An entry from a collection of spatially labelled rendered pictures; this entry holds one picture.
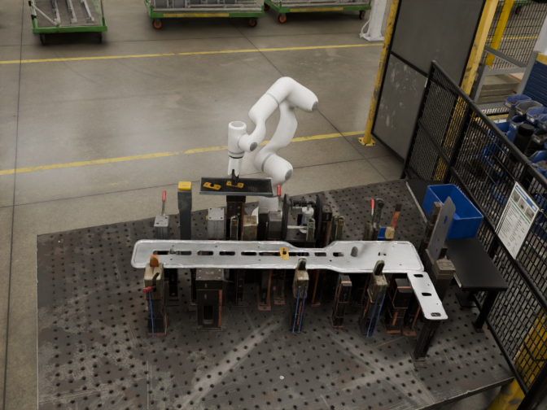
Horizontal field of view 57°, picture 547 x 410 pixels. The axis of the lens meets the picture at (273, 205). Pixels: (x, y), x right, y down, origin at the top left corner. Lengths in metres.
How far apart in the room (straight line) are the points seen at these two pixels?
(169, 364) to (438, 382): 1.19
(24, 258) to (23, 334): 0.74
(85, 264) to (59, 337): 0.48
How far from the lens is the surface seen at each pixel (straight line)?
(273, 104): 2.49
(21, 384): 3.34
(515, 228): 2.51
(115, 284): 2.73
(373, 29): 9.25
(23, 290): 3.86
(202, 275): 2.25
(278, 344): 2.43
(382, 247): 2.58
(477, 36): 4.25
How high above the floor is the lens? 2.58
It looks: 35 degrees down
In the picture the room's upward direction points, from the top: 6 degrees clockwise
